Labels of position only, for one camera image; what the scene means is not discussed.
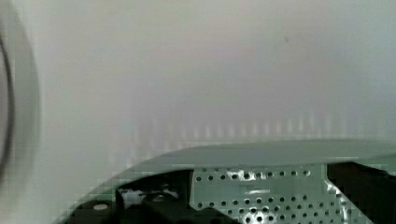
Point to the green plastic strainer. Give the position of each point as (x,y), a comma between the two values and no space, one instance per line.
(274,182)

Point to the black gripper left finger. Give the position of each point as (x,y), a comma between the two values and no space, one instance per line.
(171,190)

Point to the grey oval plate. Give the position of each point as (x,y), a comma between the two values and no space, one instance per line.
(20,98)

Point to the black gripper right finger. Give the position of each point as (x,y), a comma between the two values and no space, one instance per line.
(371,190)

